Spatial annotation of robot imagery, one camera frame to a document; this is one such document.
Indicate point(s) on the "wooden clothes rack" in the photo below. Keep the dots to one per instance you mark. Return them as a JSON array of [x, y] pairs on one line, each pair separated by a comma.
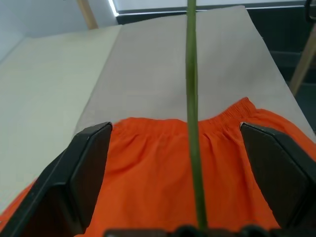
[[302, 70]]

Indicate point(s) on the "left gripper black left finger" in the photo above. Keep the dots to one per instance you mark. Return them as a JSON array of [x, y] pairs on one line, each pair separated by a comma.
[[56, 177]]

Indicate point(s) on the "white window frame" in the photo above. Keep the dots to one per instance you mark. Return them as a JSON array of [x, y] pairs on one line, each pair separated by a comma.
[[113, 7]]

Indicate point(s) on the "orange shorts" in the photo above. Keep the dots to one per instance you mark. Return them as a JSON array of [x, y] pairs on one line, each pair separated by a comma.
[[153, 172]]

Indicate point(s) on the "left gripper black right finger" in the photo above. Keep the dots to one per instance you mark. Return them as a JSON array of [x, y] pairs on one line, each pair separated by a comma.
[[281, 172]]

